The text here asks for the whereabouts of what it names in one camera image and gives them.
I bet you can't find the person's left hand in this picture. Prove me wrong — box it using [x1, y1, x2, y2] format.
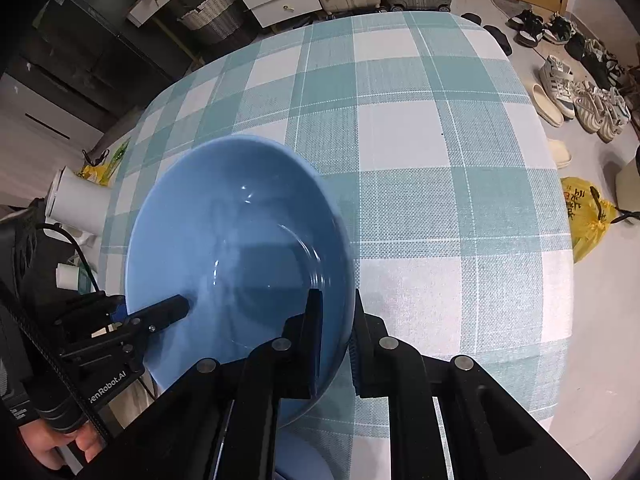
[15, 410, 108, 471]

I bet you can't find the grey doormat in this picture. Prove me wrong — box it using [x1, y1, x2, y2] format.
[490, 0, 538, 21]

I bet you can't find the green packet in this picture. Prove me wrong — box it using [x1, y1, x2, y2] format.
[107, 137, 132, 171]

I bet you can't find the grey woven basket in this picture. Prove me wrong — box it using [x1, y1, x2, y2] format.
[177, 0, 246, 43]

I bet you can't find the white cup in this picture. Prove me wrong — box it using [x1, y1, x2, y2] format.
[55, 262, 81, 291]

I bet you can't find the white pitcher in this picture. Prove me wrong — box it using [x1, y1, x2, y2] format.
[46, 166, 113, 236]

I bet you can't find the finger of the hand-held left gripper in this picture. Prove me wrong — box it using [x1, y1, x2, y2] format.
[107, 294, 190, 342]

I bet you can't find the blue bowl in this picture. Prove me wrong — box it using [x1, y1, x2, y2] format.
[123, 135, 357, 428]
[274, 427, 333, 480]

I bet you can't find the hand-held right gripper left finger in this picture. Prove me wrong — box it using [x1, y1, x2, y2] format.
[107, 289, 324, 480]

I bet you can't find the small yellow bag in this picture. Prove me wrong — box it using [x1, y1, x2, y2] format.
[80, 150, 113, 186]

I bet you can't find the white wardrobe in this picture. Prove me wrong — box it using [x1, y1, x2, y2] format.
[0, 75, 106, 161]

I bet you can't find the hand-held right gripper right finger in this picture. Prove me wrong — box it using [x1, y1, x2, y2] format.
[350, 289, 591, 480]

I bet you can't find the yellow printed plastic bag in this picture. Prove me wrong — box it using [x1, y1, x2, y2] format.
[560, 176, 633, 264]

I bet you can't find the dark refrigerator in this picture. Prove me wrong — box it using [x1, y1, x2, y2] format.
[32, 0, 201, 121]

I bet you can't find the beige slipper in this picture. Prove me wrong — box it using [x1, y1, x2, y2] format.
[546, 138, 573, 169]

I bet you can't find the teal white checked tablecloth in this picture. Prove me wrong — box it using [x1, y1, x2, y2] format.
[97, 10, 575, 480]

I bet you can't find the row of shoes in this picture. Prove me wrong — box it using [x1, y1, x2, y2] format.
[460, 7, 640, 143]

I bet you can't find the black jacket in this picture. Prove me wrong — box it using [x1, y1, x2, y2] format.
[0, 200, 101, 311]

